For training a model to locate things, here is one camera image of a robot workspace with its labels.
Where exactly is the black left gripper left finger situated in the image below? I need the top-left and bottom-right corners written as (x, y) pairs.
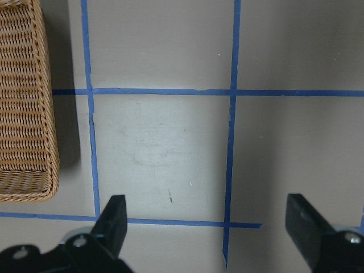
top-left (90, 195), bottom-right (127, 258)

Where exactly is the brown wicker basket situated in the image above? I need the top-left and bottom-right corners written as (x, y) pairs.
top-left (1, 1), bottom-right (59, 203)

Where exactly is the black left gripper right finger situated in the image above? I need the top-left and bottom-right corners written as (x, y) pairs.
top-left (285, 193), bottom-right (336, 269)

